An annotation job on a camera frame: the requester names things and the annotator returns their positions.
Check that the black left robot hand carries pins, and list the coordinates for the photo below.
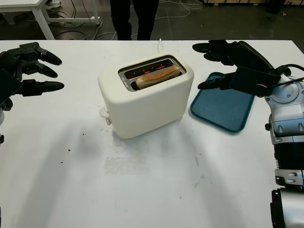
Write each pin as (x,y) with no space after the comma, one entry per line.
(10,59)

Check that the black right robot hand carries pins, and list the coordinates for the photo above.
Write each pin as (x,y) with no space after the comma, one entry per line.
(249,57)

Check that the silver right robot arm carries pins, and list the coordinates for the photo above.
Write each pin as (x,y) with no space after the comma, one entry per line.
(289,114)

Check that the slice of toast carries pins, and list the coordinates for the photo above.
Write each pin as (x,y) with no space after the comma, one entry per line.
(156,76)

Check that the person in black trousers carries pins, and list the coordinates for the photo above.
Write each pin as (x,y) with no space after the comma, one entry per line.
(122,19)

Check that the cream white toaster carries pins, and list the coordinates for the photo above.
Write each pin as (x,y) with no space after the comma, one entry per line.
(142,111)

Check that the white metal desk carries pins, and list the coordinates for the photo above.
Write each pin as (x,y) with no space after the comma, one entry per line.
(41,21)

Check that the teal plastic tray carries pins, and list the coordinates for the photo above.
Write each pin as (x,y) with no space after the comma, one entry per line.
(221,111)

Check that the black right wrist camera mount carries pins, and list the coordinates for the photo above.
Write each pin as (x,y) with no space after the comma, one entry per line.
(255,82)

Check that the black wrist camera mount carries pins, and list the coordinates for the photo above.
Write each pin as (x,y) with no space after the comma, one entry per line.
(7,85)
(255,82)

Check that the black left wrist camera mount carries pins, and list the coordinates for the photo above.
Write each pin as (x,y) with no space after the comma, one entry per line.
(7,85)

